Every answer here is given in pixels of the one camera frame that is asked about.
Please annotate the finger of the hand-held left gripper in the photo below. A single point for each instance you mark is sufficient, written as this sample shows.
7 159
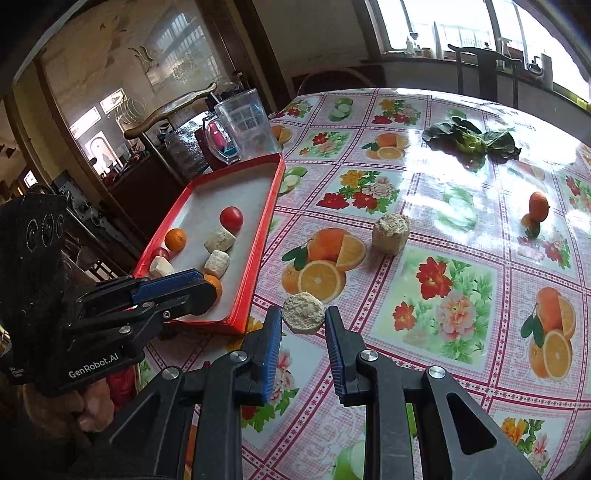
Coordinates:
184 302
166 282

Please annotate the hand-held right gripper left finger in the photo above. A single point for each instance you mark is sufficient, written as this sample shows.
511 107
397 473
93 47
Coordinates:
272 350

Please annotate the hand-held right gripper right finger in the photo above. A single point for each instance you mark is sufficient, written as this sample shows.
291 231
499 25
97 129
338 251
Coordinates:
336 355

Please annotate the red tomato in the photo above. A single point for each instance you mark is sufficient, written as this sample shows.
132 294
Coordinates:
160 253
231 217

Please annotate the orange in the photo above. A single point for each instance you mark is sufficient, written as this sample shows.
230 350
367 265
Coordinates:
215 282
175 239

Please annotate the small round beige cake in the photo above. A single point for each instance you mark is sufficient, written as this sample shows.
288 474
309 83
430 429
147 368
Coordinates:
303 313

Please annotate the red rectangular tray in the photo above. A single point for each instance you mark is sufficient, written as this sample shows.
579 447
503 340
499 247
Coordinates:
244 203

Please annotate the person's left hand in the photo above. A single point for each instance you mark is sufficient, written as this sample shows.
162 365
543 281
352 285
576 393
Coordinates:
94 406

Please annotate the floral fruit print tablecloth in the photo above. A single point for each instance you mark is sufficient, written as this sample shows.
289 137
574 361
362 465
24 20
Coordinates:
415 300

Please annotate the red cloth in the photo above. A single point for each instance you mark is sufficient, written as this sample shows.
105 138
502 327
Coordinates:
122 383

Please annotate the dark red mug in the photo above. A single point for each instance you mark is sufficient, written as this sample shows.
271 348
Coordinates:
207 147

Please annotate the clear plastic pitcher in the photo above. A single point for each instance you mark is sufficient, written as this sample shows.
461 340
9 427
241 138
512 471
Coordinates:
244 122

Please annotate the small tangerine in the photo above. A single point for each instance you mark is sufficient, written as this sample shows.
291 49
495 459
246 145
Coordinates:
538 206

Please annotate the leafy green vegetable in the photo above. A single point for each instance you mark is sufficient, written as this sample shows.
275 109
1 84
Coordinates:
471 138

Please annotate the wicker chair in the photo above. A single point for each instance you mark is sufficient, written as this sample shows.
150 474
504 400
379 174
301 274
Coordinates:
332 78

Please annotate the dark wooden chair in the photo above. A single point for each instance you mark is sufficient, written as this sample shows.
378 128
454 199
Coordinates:
482 53

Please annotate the spray bottle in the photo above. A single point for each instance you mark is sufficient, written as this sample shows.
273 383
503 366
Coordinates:
503 48

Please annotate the white paper roll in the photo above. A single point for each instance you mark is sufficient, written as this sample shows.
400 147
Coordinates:
546 72

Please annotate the dark kettle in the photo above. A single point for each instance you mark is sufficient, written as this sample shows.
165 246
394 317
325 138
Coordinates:
533 63

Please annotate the wooden chair with curved rail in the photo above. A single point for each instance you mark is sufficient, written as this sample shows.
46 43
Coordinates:
171 106

